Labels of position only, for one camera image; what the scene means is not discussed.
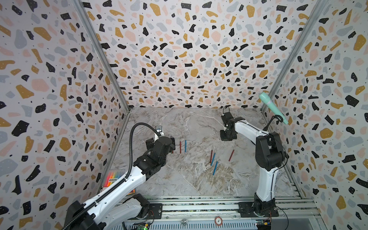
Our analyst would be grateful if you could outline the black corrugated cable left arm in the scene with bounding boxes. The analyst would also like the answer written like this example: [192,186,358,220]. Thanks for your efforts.
[61,122,160,230]

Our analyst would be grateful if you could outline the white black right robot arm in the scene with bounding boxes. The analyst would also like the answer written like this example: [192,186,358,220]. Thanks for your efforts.
[220,117,287,216]

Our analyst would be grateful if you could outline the rainbow knife set package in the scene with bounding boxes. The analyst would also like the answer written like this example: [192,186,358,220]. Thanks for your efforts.
[103,170,125,190]

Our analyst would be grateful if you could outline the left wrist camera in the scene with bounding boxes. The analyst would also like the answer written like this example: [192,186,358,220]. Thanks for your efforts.
[155,126,164,136]

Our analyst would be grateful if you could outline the aluminium corner post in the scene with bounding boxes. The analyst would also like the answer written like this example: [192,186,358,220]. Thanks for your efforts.
[269,0,329,99]
[72,0,130,113]

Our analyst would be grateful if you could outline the black microphone stand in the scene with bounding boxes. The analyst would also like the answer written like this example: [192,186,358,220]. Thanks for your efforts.
[263,115,284,131]

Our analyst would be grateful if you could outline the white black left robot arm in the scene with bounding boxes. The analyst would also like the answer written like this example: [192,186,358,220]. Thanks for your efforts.
[63,136,175,230]

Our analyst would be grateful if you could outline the aluminium corner post left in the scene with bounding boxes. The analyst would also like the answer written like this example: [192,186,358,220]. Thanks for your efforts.
[72,0,130,113]

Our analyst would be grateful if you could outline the aluminium corner post right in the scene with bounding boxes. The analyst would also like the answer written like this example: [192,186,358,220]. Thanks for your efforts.
[269,0,329,99]

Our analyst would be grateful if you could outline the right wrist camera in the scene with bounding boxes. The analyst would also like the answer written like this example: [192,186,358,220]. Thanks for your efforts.
[221,112,234,127]

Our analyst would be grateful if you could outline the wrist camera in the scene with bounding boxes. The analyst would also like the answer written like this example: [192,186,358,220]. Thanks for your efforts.
[155,126,164,136]
[221,112,234,127]

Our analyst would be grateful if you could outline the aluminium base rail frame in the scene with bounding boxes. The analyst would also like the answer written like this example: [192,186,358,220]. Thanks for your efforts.
[109,195,325,230]

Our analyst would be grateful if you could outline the mint green microphone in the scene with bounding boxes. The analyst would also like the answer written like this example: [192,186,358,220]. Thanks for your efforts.
[259,93,288,125]

